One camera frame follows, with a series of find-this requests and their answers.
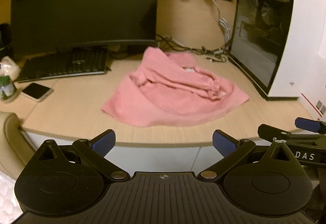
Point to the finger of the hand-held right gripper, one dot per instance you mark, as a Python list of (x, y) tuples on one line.
[(308, 124), (280, 133)]

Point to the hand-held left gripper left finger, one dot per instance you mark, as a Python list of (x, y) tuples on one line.
[(104, 141)]

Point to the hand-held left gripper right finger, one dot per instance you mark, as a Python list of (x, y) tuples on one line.
[(224, 144)]

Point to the pink knit garment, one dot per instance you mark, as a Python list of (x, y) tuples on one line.
[(173, 91)]

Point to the white cardboard box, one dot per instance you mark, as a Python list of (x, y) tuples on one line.
[(315, 91)]

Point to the smartphone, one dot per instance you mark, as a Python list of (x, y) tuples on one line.
[(37, 91)]

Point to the black keyboard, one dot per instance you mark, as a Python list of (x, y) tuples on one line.
[(66, 63)]

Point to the white computer case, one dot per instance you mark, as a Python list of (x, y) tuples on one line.
[(300, 35)]

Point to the beige chair armrest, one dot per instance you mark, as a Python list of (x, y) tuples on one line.
[(12, 137)]

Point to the green label bottle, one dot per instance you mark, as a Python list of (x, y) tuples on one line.
[(6, 88)]

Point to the white quilted cloth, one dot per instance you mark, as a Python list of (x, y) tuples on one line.
[(7, 201)]

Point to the white plastic bag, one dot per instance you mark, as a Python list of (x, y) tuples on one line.
[(10, 67)]

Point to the black computer monitor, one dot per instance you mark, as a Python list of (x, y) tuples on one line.
[(84, 5)]

